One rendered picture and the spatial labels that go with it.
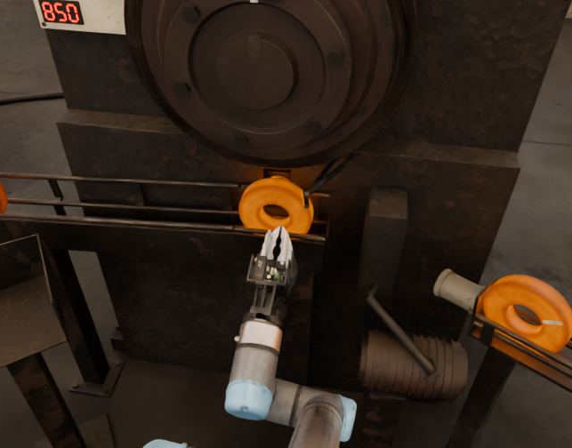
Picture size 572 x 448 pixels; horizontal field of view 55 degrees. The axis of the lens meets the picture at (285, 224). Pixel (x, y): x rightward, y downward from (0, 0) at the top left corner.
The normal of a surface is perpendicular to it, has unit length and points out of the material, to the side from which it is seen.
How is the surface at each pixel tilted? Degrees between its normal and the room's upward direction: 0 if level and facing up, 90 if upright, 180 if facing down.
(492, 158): 0
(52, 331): 5
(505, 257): 0
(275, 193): 90
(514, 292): 90
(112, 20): 90
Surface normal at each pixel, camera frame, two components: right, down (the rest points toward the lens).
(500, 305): -0.70, 0.48
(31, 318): -0.07, -0.72
